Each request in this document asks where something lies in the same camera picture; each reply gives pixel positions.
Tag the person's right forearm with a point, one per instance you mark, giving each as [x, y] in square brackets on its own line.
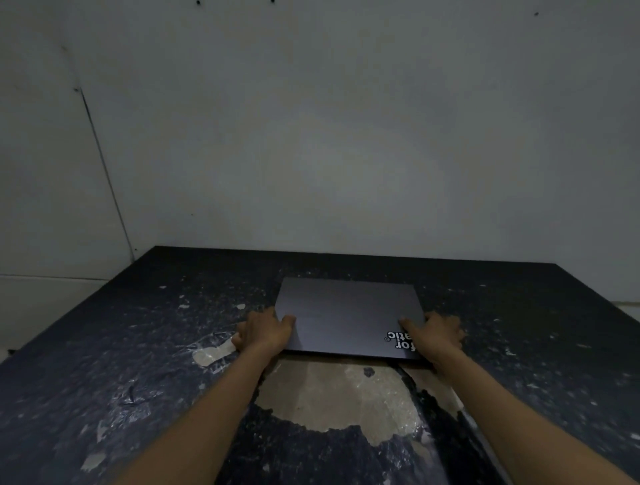
[520, 424]

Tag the person's left hand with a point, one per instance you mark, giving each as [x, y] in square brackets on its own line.
[262, 331]

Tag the person's left forearm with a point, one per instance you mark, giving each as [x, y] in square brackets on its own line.
[200, 424]

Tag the dark grey laptop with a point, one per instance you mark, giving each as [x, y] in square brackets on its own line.
[350, 317]

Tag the person's right thumb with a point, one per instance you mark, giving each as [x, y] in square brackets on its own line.
[409, 327]

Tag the person's left thumb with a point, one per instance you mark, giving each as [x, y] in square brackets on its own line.
[289, 322]

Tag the person's right hand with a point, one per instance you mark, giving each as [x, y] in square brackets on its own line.
[436, 339]

